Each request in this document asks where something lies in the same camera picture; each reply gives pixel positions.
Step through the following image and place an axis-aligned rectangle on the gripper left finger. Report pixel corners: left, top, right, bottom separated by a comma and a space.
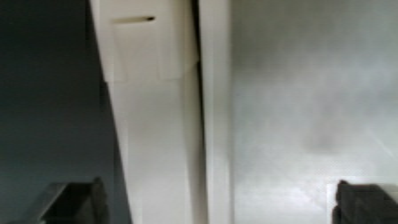
40, 178, 111, 224

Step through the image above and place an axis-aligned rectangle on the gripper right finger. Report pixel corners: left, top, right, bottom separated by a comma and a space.
333, 180, 398, 224

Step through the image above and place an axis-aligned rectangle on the white desk top panel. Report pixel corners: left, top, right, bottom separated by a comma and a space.
199, 0, 398, 224

